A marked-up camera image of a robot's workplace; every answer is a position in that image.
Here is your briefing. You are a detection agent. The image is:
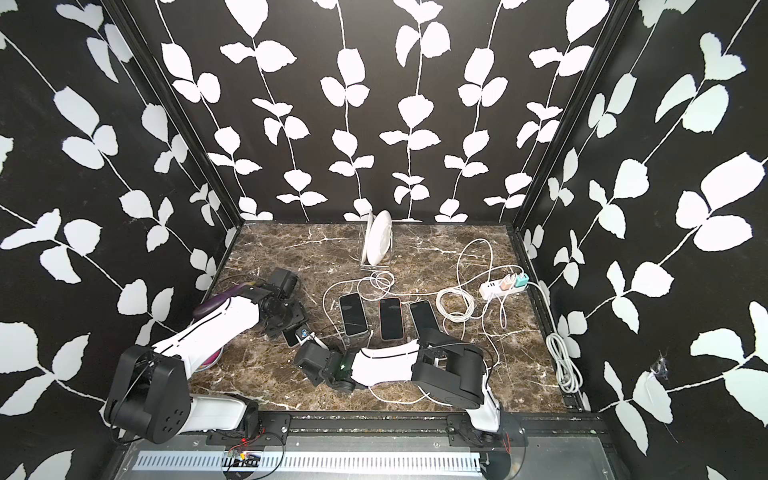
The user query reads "black phone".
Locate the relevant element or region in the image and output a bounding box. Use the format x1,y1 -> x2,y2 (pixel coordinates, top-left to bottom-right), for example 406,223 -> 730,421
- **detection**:
339,293 -> 368,337
379,298 -> 404,341
282,326 -> 312,347
409,300 -> 439,338

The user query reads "white charging cable bundle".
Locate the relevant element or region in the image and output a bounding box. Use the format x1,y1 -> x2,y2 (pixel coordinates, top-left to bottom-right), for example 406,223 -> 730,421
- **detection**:
317,236 -> 532,412

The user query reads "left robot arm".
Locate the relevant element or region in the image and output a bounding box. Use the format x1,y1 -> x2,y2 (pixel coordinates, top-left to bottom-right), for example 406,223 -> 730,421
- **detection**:
103,268 -> 306,444

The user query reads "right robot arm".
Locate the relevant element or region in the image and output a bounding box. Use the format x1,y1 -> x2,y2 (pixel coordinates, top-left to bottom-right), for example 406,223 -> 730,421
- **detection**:
293,329 -> 501,434

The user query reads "purple eggplant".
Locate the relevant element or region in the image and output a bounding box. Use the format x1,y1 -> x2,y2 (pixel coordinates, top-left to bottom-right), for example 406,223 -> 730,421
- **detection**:
192,283 -> 248,320

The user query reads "clear plate rack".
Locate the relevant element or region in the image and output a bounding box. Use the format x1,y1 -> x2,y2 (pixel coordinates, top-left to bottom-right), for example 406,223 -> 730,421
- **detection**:
359,214 -> 394,269

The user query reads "white plate in rack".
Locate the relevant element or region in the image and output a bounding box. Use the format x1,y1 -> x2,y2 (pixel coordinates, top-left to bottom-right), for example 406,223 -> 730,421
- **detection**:
365,209 -> 394,267

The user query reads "white perforated strip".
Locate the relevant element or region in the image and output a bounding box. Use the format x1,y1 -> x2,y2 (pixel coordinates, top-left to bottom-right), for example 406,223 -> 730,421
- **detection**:
130,451 -> 481,476

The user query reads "white power strip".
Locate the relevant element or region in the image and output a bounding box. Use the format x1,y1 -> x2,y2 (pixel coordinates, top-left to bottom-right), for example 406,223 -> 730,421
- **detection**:
479,273 -> 529,300

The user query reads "black front rail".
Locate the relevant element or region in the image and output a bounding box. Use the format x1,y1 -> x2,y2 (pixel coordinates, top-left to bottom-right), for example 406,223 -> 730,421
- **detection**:
119,409 -> 613,448

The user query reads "thick white power cord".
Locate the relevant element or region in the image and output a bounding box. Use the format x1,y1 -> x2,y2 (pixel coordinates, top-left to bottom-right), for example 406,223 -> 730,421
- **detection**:
544,331 -> 584,395

